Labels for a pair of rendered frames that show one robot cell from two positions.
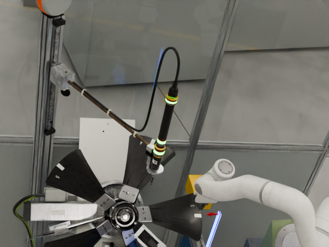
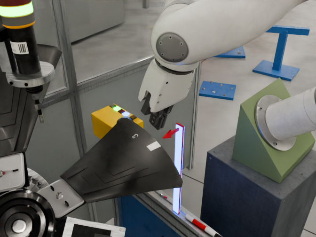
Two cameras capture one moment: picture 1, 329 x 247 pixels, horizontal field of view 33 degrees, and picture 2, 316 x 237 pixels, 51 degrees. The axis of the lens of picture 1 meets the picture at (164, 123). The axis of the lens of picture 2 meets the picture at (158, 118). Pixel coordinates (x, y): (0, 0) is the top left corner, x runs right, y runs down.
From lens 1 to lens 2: 176 cm
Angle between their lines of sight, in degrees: 21
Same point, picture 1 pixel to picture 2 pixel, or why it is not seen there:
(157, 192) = (58, 170)
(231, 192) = not seen: outside the picture
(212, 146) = (96, 82)
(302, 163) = not seen: hidden behind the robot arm
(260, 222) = (169, 147)
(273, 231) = (249, 117)
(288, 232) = (265, 109)
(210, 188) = (214, 13)
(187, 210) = (133, 147)
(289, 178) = not seen: hidden behind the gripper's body
